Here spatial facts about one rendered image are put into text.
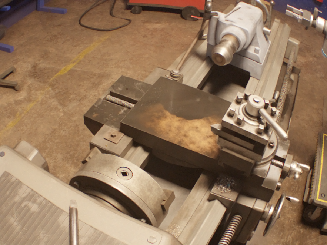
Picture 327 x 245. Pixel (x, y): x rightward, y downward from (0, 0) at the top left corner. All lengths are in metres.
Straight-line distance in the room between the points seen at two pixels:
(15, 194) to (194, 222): 0.74
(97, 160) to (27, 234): 0.38
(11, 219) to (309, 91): 3.29
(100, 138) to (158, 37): 2.44
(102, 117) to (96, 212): 0.89
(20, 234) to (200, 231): 0.74
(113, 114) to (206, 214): 0.55
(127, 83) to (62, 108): 1.33
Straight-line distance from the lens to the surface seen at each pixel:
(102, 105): 1.59
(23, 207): 0.70
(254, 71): 1.93
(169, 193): 0.96
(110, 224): 0.67
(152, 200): 0.91
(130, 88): 1.67
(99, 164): 0.93
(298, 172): 1.49
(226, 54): 1.53
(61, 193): 0.71
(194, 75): 1.82
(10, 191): 0.73
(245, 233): 1.56
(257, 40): 1.92
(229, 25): 1.72
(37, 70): 3.47
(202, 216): 1.30
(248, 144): 1.20
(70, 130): 2.78
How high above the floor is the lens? 1.90
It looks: 43 degrees down
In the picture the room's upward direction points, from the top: 6 degrees clockwise
